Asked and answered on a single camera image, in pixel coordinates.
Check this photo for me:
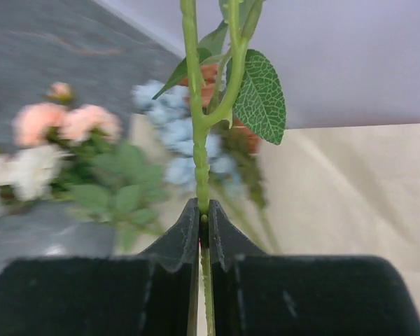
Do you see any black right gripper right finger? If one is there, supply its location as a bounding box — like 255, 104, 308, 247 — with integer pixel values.
209, 200, 420, 336

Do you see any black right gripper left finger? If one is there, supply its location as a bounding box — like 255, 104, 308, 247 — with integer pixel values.
0, 199, 199, 335

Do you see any brown rose stem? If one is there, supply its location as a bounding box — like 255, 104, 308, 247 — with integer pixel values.
178, 62, 284, 253

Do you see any orange wrapping paper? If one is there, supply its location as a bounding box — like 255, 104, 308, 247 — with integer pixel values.
111, 113, 420, 336

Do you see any peach rose stem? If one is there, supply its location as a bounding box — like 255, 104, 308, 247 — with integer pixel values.
13, 82, 122, 147

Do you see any pink rose stem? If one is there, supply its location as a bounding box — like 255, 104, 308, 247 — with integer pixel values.
158, 1, 286, 335

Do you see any cream white rose stem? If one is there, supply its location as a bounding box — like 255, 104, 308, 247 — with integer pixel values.
0, 145, 68, 215

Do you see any light blue flower stem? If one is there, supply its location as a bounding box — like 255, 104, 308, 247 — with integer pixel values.
132, 80, 244, 196

